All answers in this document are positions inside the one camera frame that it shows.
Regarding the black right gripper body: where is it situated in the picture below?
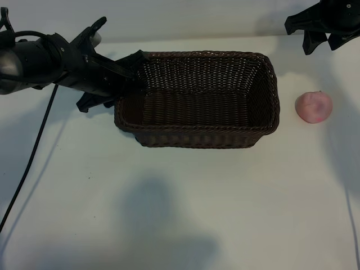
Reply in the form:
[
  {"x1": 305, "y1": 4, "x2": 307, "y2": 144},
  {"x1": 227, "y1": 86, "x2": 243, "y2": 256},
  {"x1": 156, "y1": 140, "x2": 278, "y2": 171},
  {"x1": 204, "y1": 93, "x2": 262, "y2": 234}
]
[{"x1": 284, "y1": 0, "x2": 360, "y2": 37}]

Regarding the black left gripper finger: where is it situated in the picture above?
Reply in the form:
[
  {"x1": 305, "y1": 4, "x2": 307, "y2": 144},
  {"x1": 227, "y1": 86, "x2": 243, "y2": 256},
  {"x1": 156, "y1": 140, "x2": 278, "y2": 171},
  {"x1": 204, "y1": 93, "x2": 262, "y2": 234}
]
[{"x1": 114, "y1": 49, "x2": 149, "y2": 79}]

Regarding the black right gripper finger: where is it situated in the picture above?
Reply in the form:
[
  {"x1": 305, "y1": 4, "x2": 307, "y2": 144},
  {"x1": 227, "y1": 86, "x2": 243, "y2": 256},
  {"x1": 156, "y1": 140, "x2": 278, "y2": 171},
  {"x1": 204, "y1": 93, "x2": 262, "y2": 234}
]
[
  {"x1": 304, "y1": 30, "x2": 329, "y2": 56},
  {"x1": 328, "y1": 33, "x2": 356, "y2": 51}
]

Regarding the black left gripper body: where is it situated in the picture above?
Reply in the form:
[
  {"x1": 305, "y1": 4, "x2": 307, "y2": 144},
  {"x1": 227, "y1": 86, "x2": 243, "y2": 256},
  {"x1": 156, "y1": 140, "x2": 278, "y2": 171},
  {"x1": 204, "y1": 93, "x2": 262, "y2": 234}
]
[{"x1": 52, "y1": 34, "x2": 136, "y2": 114}]

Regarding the pink peach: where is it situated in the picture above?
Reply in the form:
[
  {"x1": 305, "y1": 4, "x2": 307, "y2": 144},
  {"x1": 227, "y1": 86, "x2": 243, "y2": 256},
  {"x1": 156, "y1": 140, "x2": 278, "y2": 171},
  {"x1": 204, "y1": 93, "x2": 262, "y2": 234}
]
[{"x1": 294, "y1": 90, "x2": 334, "y2": 124}]

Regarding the dark brown wicker basket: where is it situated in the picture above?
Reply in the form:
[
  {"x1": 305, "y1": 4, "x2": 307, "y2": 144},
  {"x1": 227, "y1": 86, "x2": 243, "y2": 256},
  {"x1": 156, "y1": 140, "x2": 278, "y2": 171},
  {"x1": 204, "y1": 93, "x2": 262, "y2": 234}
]
[{"x1": 114, "y1": 50, "x2": 281, "y2": 149}]

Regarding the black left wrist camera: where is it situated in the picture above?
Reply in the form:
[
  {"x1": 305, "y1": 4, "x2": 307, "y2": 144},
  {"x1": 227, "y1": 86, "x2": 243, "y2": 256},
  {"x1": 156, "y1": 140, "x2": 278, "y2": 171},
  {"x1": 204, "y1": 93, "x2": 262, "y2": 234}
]
[{"x1": 69, "y1": 16, "x2": 108, "y2": 55}]

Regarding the long black cable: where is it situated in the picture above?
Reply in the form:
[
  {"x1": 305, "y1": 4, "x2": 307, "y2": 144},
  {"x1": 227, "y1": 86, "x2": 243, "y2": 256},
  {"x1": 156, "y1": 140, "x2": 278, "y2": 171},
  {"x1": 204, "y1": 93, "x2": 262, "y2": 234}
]
[{"x1": 0, "y1": 83, "x2": 59, "y2": 232}]

